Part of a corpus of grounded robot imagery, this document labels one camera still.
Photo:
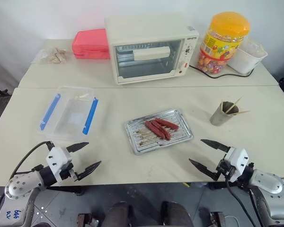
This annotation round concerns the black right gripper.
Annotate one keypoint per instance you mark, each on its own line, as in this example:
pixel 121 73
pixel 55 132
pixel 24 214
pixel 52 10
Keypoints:
pixel 226 168

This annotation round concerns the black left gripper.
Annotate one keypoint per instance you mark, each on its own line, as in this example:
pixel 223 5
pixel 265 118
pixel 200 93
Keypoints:
pixel 68 171

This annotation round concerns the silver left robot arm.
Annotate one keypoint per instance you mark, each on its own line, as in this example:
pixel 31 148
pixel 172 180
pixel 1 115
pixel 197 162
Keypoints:
pixel 17 186

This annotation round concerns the wooden skewer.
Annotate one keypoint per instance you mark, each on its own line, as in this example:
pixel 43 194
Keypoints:
pixel 222 105
pixel 234 104
pixel 241 112

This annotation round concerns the grey metal cup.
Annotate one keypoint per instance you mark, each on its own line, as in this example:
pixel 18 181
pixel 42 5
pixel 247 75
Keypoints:
pixel 219 118

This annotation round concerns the clear box with blue clips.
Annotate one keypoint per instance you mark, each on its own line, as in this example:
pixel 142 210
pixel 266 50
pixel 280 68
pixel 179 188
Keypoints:
pixel 66 116

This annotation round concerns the red sausage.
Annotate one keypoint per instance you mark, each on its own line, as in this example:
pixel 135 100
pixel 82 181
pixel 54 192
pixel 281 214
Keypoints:
pixel 162 130
pixel 168 124
pixel 152 128

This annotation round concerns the silver metal baking tray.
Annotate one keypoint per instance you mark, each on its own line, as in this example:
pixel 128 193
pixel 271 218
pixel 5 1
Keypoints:
pixel 142 142

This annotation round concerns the dark rounded shape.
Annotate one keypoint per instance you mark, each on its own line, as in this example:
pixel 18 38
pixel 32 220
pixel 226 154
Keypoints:
pixel 117 215
pixel 176 215

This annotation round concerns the white bin with plastic liner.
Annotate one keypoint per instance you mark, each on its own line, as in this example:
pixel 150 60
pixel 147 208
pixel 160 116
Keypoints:
pixel 246 59

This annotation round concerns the clear bag of beige snacks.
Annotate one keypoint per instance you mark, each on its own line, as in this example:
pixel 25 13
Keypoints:
pixel 55 56

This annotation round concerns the candy jar with orange lid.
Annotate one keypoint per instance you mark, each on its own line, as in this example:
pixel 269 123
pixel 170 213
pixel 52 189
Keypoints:
pixel 217 45

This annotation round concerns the red plastic box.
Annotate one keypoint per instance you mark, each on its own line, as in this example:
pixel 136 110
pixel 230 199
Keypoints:
pixel 90 45

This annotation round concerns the white toaster oven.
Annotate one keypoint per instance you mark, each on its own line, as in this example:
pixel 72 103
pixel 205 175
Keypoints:
pixel 146 35

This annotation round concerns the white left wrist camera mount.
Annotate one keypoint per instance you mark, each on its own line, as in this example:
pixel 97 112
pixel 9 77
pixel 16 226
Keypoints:
pixel 58 158

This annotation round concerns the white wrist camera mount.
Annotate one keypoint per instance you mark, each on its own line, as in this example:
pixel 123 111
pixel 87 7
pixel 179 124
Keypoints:
pixel 239 160
pixel 58 158

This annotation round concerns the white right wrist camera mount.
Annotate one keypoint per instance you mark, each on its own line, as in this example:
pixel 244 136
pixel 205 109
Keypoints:
pixel 239 160

